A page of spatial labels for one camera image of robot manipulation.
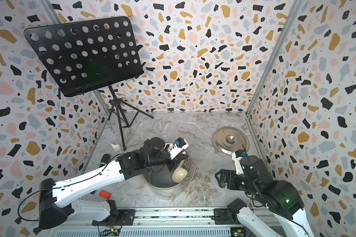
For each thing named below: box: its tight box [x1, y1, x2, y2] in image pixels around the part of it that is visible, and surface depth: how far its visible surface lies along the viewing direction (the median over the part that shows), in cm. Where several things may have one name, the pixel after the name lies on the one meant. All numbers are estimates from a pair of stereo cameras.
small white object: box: [110, 143, 122, 153], surface depth 101 cm
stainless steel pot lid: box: [211, 126, 251, 157], surface depth 105 cm
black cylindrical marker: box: [98, 154, 110, 168], surface depth 94 cm
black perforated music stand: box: [23, 16, 154, 151], surface depth 66 cm
